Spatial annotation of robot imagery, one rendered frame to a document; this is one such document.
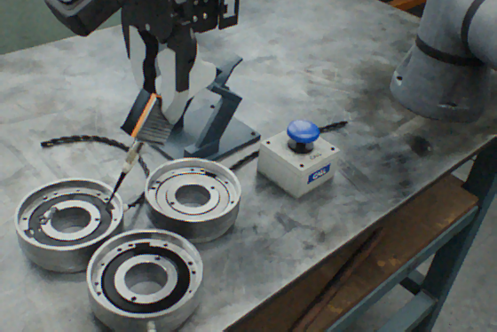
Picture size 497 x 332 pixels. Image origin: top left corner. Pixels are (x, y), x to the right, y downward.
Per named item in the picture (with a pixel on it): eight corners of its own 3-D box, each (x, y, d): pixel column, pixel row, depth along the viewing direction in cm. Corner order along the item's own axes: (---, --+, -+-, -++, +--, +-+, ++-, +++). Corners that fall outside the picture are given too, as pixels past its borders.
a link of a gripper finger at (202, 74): (224, 117, 59) (224, 33, 54) (180, 138, 55) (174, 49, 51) (205, 107, 61) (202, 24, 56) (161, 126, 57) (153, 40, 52)
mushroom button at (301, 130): (298, 173, 68) (304, 139, 65) (275, 156, 70) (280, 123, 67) (320, 161, 71) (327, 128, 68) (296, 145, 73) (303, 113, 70)
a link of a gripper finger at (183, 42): (200, 93, 53) (195, 0, 48) (186, 98, 52) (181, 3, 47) (169, 77, 56) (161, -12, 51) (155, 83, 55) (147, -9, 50)
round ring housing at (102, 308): (89, 263, 57) (86, 233, 55) (193, 251, 60) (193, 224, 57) (90, 354, 49) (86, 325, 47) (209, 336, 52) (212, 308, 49)
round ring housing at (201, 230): (211, 262, 59) (214, 234, 56) (126, 226, 62) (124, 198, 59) (252, 202, 67) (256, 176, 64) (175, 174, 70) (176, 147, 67)
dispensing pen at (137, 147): (82, 199, 59) (155, 54, 56) (113, 202, 62) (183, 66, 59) (94, 210, 57) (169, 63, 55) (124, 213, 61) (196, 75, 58)
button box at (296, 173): (296, 201, 68) (303, 169, 65) (256, 170, 72) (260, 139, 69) (339, 175, 73) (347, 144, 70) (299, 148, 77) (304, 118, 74)
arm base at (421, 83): (422, 64, 100) (439, 11, 94) (503, 102, 92) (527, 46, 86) (371, 89, 91) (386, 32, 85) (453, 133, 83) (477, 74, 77)
